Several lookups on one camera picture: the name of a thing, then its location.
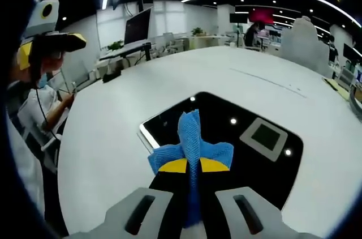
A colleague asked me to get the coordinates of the dark desk monitor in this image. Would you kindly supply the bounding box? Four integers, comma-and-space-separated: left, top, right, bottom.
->
123, 7, 154, 48

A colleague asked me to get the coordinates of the black mirror with white frame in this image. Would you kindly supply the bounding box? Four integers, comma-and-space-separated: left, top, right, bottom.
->
139, 91, 304, 212

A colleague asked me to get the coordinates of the small black device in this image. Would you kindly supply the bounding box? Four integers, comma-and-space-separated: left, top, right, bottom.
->
102, 70, 123, 84

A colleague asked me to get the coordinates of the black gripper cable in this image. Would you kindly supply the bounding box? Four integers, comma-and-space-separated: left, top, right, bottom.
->
33, 79, 58, 139

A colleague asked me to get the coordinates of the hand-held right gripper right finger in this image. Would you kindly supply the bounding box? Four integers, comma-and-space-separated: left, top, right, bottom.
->
199, 158, 312, 239

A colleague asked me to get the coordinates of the person's white shirt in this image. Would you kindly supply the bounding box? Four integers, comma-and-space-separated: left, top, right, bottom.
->
5, 125, 46, 223

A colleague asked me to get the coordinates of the white office chair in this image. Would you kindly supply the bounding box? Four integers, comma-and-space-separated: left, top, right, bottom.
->
240, 33, 264, 52

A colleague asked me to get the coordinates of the black monitor on tripod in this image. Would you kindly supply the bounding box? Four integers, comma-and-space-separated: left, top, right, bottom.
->
229, 12, 250, 48

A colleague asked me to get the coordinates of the red wall screen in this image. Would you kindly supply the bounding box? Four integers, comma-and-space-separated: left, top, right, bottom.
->
248, 7, 275, 25

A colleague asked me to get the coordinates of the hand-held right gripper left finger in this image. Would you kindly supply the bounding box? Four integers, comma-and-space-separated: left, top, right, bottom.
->
69, 159, 189, 239

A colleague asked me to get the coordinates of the white standing desk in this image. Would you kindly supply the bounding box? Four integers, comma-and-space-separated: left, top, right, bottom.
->
98, 42, 154, 63

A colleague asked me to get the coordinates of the blue cleaning cloth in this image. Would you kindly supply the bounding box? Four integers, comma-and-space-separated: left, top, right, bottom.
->
147, 109, 235, 229

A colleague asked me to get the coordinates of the wide frosted divider panel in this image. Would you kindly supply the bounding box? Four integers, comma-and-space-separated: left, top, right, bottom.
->
278, 31, 335, 79

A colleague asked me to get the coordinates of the grey curved plastic piece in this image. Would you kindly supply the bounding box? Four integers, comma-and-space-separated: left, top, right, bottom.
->
348, 86, 362, 122

